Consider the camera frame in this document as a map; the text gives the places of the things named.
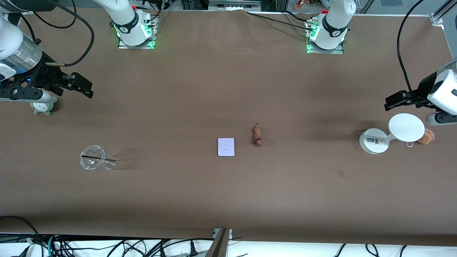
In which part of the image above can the brown lion statue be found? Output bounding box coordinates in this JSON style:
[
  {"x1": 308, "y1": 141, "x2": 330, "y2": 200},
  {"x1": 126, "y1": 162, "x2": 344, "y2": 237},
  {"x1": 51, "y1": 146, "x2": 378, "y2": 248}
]
[{"x1": 252, "y1": 123, "x2": 264, "y2": 147}]

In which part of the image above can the white round desk lamp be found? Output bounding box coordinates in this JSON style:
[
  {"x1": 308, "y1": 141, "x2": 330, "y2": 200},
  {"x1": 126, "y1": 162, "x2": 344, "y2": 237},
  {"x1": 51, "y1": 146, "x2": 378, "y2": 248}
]
[{"x1": 359, "y1": 113, "x2": 426, "y2": 155}]

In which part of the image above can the grey green plush toy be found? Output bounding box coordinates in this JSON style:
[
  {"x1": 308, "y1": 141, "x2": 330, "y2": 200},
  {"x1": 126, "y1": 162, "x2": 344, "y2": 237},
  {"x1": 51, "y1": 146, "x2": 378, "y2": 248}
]
[{"x1": 30, "y1": 96, "x2": 58, "y2": 116}]

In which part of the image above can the clear plastic cup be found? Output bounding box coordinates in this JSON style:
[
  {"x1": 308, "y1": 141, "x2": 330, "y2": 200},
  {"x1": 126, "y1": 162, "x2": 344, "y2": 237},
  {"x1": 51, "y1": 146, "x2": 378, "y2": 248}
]
[{"x1": 79, "y1": 145, "x2": 117, "y2": 171}]

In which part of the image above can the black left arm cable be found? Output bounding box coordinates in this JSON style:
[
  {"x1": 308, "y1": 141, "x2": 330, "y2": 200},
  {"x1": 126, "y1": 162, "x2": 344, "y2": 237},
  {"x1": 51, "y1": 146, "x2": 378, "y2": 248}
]
[{"x1": 397, "y1": 0, "x2": 427, "y2": 105}]

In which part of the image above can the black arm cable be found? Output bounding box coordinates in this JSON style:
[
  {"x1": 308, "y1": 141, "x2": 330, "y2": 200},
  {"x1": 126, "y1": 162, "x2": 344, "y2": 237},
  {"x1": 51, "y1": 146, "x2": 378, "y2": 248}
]
[
  {"x1": 0, "y1": 0, "x2": 95, "y2": 67},
  {"x1": 397, "y1": 0, "x2": 427, "y2": 105}
]

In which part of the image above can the brown plush keychain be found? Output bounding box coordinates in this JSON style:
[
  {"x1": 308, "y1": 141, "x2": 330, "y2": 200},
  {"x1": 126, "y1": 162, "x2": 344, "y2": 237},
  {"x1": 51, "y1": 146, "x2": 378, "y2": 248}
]
[{"x1": 406, "y1": 128, "x2": 435, "y2": 148}]

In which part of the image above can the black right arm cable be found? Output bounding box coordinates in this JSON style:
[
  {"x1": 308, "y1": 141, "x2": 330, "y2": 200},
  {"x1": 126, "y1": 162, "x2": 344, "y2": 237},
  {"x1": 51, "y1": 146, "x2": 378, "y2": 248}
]
[{"x1": 0, "y1": 0, "x2": 95, "y2": 67}]

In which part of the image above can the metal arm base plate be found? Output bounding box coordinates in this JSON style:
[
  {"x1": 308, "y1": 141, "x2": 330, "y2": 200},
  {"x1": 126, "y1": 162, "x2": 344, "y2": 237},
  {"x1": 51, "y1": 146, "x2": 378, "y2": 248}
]
[
  {"x1": 306, "y1": 19, "x2": 345, "y2": 55},
  {"x1": 118, "y1": 14, "x2": 159, "y2": 50}
]

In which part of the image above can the black base power cable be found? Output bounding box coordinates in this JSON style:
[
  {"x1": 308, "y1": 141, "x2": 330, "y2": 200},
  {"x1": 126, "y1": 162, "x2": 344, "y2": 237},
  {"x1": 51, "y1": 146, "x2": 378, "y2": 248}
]
[{"x1": 245, "y1": 10, "x2": 316, "y2": 30}]

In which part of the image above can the black looped floor cable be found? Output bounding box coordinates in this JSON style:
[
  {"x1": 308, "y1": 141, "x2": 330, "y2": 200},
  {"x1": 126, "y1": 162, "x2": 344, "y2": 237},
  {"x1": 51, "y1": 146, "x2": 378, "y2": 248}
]
[{"x1": 0, "y1": 215, "x2": 40, "y2": 247}]

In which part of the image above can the green floor cable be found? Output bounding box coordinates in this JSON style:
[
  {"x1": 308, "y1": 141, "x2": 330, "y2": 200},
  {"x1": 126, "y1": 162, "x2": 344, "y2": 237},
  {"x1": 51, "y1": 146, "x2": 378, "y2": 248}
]
[{"x1": 46, "y1": 234, "x2": 57, "y2": 257}]

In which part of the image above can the aluminium profile post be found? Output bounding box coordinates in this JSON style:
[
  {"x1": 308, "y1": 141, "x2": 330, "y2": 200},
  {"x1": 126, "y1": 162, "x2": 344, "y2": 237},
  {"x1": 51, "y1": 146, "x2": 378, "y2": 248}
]
[{"x1": 204, "y1": 228, "x2": 233, "y2": 257}]

